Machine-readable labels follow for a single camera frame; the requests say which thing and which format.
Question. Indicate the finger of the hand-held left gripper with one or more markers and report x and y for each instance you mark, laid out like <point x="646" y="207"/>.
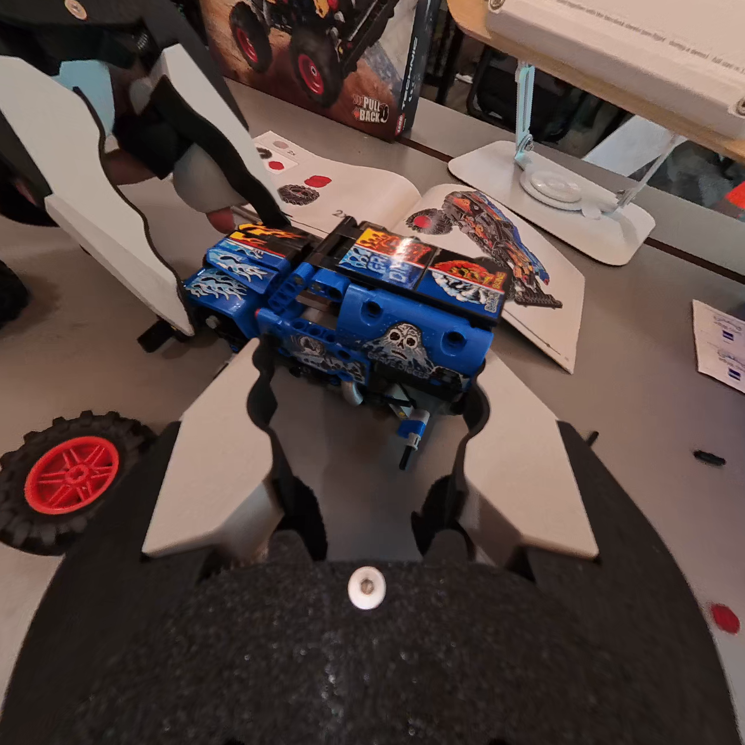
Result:
<point x="70" y="163"/>
<point x="201" y="96"/>

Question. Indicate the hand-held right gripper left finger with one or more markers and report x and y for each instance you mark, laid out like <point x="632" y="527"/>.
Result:
<point x="209" y="465"/>

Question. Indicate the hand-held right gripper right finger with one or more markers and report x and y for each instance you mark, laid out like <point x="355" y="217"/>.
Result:
<point x="524" y="465"/>

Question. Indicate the black tyre red rim wheel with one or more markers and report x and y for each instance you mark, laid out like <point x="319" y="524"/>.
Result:
<point x="70" y="474"/>

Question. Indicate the lego instruction booklet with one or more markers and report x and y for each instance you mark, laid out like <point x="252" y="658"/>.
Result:
<point x="361" y="192"/>

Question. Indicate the lego monster truck model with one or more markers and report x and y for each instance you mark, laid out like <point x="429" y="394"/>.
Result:
<point x="384" y="314"/>

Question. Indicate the lego set cardboard box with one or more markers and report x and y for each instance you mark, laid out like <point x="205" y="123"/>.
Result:
<point x="349" y="58"/>

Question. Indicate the person's left hand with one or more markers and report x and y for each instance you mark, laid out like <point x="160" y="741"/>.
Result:
<point x="221" y="220"/>

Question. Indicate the white printed paper slip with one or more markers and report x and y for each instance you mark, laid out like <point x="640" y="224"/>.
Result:
<point x="719" y="349"/>

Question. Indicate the white desk stand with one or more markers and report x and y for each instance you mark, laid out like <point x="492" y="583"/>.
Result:
<point x="582" y="233"/>

